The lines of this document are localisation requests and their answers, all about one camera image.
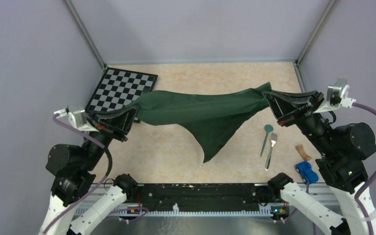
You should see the small tan wooden piece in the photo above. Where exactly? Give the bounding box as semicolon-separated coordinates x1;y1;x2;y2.
295;144;312;161

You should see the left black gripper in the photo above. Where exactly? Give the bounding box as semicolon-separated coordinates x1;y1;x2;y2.
82;102;141;169

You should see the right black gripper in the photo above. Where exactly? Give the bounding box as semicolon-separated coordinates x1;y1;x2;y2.
260;87;334;154

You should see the white toothed cable rail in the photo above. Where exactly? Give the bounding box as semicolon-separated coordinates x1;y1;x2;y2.
74;206;273;217

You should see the black grey checkerboard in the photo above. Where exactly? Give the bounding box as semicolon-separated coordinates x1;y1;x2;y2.
85;67;159;122

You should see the teal plastic spoon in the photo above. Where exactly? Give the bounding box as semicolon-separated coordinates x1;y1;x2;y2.
260;124;274;156

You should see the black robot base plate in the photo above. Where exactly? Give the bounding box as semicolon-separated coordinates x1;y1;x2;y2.
126;183;275;212

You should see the dark green cloth napkin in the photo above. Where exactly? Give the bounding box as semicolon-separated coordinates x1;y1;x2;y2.
127;82;272;163

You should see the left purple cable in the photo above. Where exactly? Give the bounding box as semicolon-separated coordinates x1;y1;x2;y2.
42;113;150;235

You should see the blue toy car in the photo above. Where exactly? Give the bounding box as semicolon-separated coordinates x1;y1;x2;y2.
295;161;319;184

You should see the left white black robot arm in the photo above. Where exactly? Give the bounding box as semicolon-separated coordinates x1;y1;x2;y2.
39;105;140;235

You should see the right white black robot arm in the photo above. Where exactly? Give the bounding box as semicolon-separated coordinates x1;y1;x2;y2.
263;91;376;235

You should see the silver metal fork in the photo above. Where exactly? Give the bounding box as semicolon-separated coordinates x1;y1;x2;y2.
265;132;278;171

